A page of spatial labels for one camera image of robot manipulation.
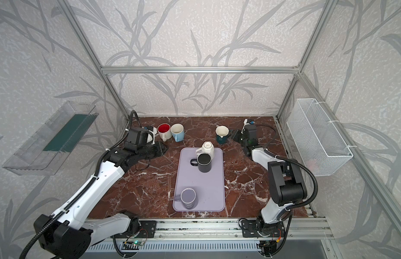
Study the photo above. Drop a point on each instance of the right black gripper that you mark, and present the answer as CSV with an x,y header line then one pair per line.
x,y
240,137

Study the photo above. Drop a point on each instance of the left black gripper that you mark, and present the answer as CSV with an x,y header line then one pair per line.
x,y
157,149

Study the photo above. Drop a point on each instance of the dark green mug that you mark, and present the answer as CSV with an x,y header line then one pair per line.
x,y
222,134

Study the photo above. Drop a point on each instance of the white mug red interior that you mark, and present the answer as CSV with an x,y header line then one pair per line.
x,y
164,132

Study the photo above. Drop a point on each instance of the light blue mug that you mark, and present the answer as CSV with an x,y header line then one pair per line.
x,y
177,131

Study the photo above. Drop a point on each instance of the lavender purple mug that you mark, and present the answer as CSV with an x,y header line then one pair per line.
x,y
187,197

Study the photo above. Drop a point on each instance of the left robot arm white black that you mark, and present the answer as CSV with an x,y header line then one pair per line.
x,y
65,232

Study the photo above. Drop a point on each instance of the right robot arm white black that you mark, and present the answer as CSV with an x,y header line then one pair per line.
x,y
291,184

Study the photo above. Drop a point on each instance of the white octagonal mug upside down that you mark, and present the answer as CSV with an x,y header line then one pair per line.
x,y
207,147

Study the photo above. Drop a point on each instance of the black mug white rim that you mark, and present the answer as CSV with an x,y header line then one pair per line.
x,y
203,162

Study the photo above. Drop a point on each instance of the lavender rectangular tray mat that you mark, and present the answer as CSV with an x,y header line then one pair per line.
x,y
209,187

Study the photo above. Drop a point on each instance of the green pad in bin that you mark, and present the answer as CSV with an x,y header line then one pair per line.
x,y
71,133

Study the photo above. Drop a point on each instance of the green circuit board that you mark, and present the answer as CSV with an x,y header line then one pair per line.
x,y
133,245

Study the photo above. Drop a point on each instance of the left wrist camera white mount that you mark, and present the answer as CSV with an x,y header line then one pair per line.
x,y
152,133

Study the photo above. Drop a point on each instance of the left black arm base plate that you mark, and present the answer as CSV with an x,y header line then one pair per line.
x,y
147,230

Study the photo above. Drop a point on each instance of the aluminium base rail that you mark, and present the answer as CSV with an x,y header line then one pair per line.
x,y
194,229

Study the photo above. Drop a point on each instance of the white wire mesh basket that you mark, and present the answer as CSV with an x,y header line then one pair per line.
x,y
321,147

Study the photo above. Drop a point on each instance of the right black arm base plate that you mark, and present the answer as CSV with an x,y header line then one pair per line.
x,y
250,229

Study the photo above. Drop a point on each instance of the clear plastic wall bin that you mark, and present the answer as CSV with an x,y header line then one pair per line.
x,y
30,159

